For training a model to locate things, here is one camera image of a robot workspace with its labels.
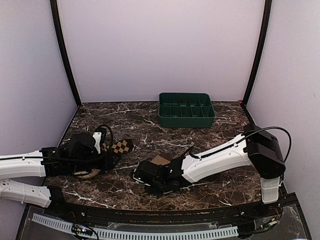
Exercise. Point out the cream plate with leaf pattern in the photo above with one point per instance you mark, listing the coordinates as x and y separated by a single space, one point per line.
87 174

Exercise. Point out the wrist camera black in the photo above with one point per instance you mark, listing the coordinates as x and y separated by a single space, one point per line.
82 145
145 172

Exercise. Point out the tan brown sock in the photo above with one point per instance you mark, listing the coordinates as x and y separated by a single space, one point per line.
161 159

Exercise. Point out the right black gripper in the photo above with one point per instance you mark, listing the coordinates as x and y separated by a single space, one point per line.
157 192

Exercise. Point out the brown argyle sock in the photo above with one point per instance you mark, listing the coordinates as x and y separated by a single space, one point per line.
119 148

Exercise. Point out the black frame post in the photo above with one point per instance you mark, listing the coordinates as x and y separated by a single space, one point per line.
258 52
63 51

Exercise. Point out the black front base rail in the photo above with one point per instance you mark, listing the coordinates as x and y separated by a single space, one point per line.
239 214

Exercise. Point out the right black frame post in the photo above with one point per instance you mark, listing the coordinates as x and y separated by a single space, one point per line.
258 52

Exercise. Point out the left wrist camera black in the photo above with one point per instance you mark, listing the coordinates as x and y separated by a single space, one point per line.
82 145

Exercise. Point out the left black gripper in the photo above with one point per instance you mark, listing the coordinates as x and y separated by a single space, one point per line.
107 163

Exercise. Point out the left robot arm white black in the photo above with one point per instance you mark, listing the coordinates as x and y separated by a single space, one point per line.
29 165

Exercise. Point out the green divided plastic tray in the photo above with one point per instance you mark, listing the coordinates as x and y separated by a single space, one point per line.
185 110

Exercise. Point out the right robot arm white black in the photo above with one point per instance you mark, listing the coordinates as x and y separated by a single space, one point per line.
254 147

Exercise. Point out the white slotted cable duct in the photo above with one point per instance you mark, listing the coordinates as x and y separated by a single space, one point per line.
121 231

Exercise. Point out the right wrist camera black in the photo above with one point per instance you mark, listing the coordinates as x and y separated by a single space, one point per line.
145 172

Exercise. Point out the left black frame post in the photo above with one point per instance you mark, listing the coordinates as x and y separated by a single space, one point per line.
63 51

